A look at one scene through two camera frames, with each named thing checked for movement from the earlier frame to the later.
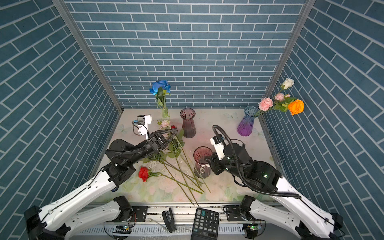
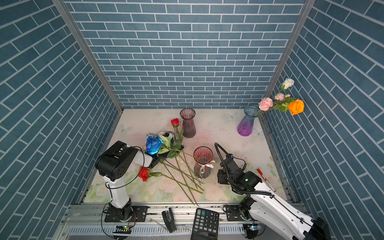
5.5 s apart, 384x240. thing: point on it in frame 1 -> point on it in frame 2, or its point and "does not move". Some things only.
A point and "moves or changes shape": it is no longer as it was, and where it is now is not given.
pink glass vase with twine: [202, 169] does not move
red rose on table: [144, 174] does not move
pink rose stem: [280, 103] does not move
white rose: [287, 83] does not move
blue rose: [161, 89] moves or changes shape
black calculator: [205, 225] does not move
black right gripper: [214, 162] -> [220, 176]
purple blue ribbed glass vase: [245, 127] does not move
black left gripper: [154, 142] -> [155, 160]
